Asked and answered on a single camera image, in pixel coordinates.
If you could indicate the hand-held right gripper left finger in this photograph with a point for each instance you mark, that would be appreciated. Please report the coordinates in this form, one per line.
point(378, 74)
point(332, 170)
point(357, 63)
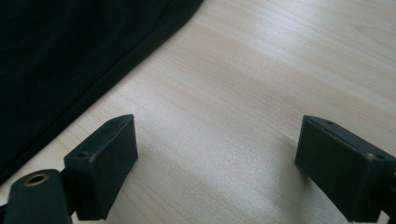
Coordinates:
point(102, 168)

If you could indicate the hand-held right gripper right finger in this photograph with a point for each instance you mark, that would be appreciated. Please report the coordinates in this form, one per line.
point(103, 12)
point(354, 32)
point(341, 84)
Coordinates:
point(339, 168)

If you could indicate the black cloth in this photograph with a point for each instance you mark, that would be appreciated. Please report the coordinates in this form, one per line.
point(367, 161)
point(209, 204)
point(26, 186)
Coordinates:
point(62, 53)

